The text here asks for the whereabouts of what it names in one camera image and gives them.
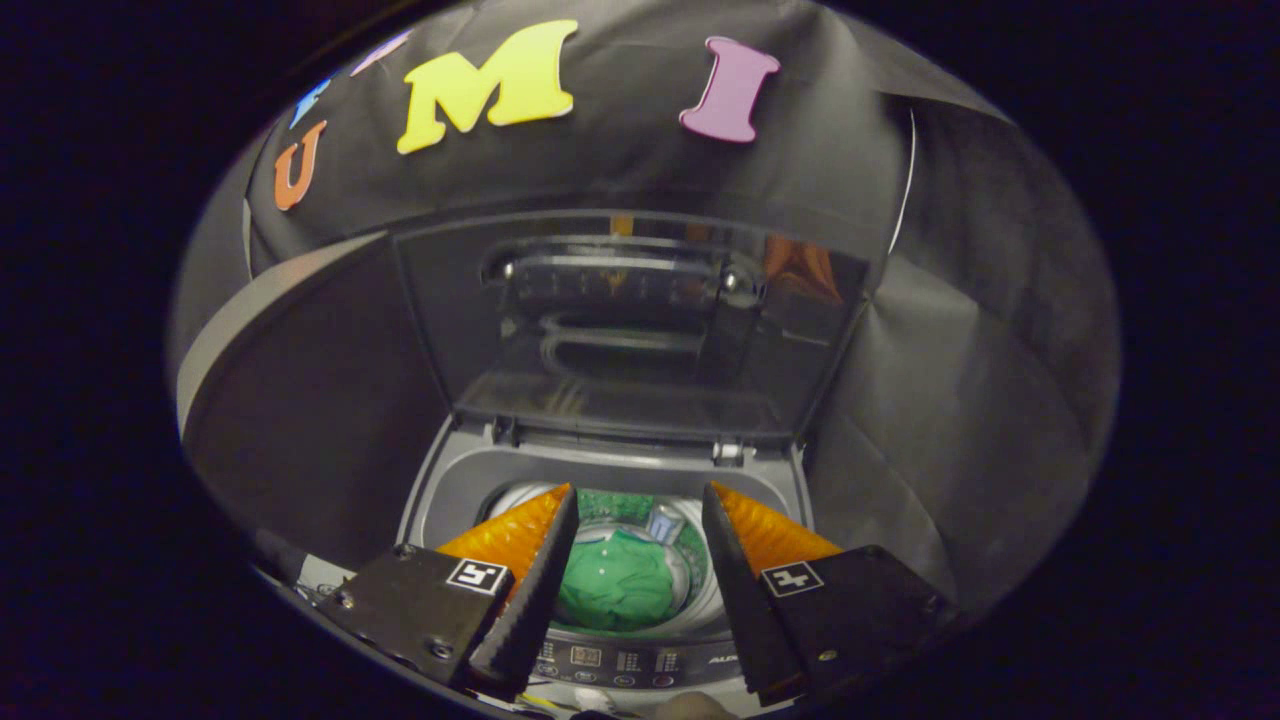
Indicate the green polo shirt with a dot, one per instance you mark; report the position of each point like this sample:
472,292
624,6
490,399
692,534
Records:
620,585

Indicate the grey beige cabinet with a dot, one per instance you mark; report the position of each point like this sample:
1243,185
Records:
300,400

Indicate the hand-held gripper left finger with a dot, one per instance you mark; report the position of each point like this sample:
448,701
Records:
520,620

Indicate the dark grey washing machine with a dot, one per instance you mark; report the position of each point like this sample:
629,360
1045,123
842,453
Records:
640,470

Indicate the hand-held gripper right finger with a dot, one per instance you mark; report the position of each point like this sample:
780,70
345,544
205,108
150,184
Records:
745,610

